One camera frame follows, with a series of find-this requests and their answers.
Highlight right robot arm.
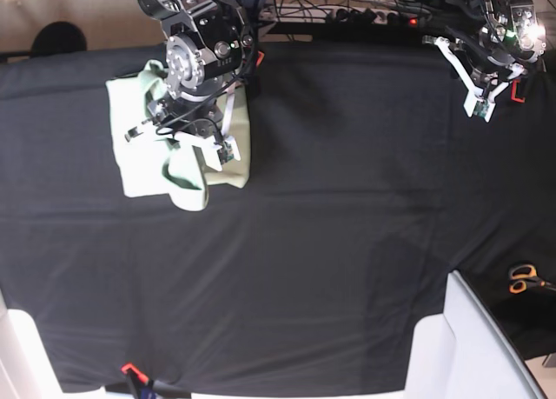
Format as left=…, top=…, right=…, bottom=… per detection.
left=125, top=0, right=256, bottom=171

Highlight red clamp bottom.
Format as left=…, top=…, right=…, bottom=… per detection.
left=120, top=362, right=192, bottom=399

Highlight black table cloth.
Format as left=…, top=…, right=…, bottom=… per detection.
left=1, top=43, right=555, bottom=396

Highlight light green T-shirt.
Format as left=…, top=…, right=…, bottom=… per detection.
left=106, top=60, right=251, bottom=211

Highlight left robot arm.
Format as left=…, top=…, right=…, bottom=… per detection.
left=422, top=0, right=546, bottom=123

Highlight white table frame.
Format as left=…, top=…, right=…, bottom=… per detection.
left=403, top=271, right=546, bottom=399
left=1, top=302, right=107, bottom=399

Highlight white table frame left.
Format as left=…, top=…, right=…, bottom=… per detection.
left=1, top=302, right=107, bottom=399

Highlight white table frame right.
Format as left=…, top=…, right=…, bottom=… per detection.
left=403, top=271, right=546, bottom=399

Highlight white power strip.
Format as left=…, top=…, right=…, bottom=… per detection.
left=325, top=6, right=400, bottom=25

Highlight red black clamp top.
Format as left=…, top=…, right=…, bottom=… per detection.
left=255, top=50, right=265, bottom=68

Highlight red black clamp right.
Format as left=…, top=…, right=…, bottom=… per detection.
left=511, top=79, right=527, bottom=103

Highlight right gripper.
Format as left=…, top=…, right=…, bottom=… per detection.
left=124, top=88, right=242, bottom=171

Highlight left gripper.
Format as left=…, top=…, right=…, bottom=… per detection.
left=422, top=36, right=527, bottom=123

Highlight orange handled scissors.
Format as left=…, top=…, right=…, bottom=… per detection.
left=508, top=263, right=555, bottom=295

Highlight red black clamp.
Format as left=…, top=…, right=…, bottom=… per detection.
left=511, top=79, right=527, bottom=103
left=255, top=50, right=265, bottom=68

